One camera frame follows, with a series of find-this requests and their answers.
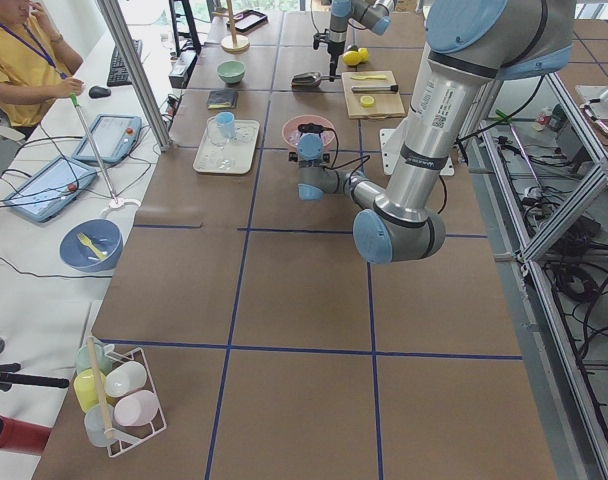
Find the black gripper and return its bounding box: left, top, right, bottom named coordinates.
left=313, top=29, right=346, bottom=79
left=298, top=122, right=334, bottom=135

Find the metal ice scoop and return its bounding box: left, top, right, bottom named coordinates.
left=291, top=71, right=341, bottom=89

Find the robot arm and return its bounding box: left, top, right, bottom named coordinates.
left=292, top=0, right=575, bottom=264
left=313, top=0, right=397, bottom=82

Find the clear ice cubes pile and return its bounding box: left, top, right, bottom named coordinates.
left=286, top=130, right=302, bottom=148

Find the light blue cup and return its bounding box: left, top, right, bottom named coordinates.
left=215, top=111, right=236, bottom=140

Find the white plastic cup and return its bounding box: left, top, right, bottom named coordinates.
left=104, top=361, right=147, bottom=398

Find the green plastic cup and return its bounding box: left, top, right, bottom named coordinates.
left=75, top=337, right=116, bottom=376

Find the pink plastic cup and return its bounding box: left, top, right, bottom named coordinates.
left=114, top=390, right=159, bottom=426

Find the yellow plastic cup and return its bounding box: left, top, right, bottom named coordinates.
left=73, top=368, right=99, bottom=413

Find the pale blue plastic cup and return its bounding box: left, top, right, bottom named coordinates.
left=84, top=404, right=116, bottom=447

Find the yellow lemon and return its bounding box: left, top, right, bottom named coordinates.
left=342, top=50, right=362, bottom=67
left=357, top=47, right=370, bottom=63

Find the pink bowl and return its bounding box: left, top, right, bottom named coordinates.
left=282, top=114, right=335, bottom=150

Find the yellow plastic knife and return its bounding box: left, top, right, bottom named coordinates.
left=350, top=74, right=388, bottom=81

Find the metal rod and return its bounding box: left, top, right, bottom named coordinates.
left=351, top=84, right=399, bottom=94

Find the wooden cutting board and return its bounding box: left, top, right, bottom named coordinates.
left=342, top=70, right=406, bottom=119

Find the lemon half slice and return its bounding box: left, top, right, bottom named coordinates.
left=359, top=95, right=376, bottom=108

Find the cream bear tray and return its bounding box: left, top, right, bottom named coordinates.
left=193, top=120, right=260, bottom=175

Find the clear wine glass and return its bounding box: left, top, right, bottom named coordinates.
left=207, top=117, right=228, bottom=168

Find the grey folded cloth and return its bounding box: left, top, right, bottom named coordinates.
left=207, top=90, right=238, bottom=110

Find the green bowl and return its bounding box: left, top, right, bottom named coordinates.
left=217, top=60, right=246, bottom=85

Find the wooden round stand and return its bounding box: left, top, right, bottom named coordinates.
left=220, top=0, right=250, bottom=54

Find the blue teach pendant far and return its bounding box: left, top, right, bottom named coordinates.
left=90, top=114, right=142, bottom=166

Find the blue teach pendant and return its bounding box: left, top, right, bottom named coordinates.
left=90, top=114, right=142, bottom=166
left=3, top=156, right=97, bottom=223

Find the black keyboard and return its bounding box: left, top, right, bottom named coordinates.
left=106, top=46, right=132, bottom=87

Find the green tipped white stick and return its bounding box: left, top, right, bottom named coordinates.
left=70, top=94, right=141, bottom=218

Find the black computer mouse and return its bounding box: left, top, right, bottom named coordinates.
left=88, top=85, right=111, bottom=99

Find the blue bowl with fork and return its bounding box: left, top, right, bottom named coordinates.
left=59, top=219, right=123, bottom=273

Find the yellow plastic fork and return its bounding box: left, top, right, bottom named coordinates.
left=76, top=232, right=107, bottom=261

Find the blue teach pendant near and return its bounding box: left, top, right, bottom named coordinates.
left=3, top=156, right=97, bottom=223

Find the person in yellow shirt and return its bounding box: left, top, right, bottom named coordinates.
left=0, top=1, right=85, bottom=136

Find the red cylinder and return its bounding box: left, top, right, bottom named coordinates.
left=0, top=415, right=51, bottom=456

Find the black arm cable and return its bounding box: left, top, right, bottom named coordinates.
left=321, top=127, right=448, bottom=217

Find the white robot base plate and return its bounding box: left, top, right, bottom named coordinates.
left=379, top=128, right=455, bottom=177

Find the aluminium frame post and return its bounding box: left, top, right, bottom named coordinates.
left=98, top=0, right=171, bottom=152

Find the white wire cup rack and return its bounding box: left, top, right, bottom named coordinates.
left=84, top=337, right=167, bottom=458

